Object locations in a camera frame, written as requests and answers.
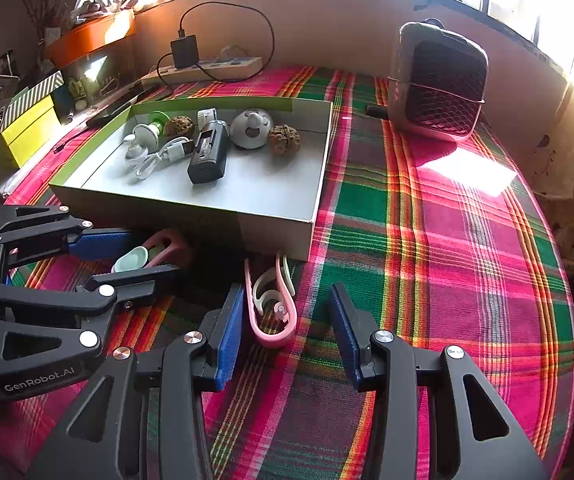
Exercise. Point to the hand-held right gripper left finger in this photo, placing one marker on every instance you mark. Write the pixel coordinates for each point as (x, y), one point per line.
(229, 345)

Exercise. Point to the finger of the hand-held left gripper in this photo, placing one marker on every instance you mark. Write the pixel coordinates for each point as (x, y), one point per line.
(99, 244)
(142, 282)

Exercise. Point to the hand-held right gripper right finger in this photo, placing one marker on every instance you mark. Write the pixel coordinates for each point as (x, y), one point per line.
(349, 345)

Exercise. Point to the pink loop-shaped clip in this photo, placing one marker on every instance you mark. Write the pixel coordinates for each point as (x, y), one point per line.
(272, 337)

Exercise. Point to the pink clip with green pad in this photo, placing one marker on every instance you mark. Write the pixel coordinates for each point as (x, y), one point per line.
(172, 242)

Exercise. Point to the white round knob disc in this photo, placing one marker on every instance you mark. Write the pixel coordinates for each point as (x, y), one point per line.
(144, 134)

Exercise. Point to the black rectangular device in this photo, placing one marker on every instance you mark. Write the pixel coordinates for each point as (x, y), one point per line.
(207, 160)

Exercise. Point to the green suction hook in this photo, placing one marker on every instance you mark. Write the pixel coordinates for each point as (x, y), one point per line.
(157, 119)

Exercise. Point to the brown walnut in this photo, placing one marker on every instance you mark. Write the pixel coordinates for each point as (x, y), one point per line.
(179, 127)
(283, 140)

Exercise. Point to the green cardboard box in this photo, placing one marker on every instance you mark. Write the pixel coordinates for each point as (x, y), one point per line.
(267, 185)

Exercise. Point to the small white bottle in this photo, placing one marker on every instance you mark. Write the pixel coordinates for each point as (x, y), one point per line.
(207, 117)

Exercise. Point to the white dome toy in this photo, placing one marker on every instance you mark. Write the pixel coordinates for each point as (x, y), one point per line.
(252, 130)

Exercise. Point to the pink green plaid cloth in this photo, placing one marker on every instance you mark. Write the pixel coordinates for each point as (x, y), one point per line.
(442, 260)

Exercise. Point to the yellow box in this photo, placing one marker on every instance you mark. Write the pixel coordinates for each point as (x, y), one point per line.
(27, 130)

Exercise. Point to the black phone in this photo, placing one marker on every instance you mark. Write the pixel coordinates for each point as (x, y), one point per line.
(117, 105)

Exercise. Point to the green striped box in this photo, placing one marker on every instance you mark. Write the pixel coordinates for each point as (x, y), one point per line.
(37, 95)

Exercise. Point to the orange tray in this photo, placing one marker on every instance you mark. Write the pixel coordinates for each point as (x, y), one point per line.
(97, 35)

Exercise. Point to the black power adapter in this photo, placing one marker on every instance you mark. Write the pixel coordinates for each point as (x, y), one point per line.
(184, 52)

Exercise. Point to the beige power strip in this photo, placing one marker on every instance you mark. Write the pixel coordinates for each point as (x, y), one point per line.
(237, 67)

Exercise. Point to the white plug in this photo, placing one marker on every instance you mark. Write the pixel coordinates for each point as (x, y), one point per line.
(230, 53)

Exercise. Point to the dried branches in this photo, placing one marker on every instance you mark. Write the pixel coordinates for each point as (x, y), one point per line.
(47, 10)

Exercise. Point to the pink space heater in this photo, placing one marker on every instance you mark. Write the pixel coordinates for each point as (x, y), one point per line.
(437, 85)

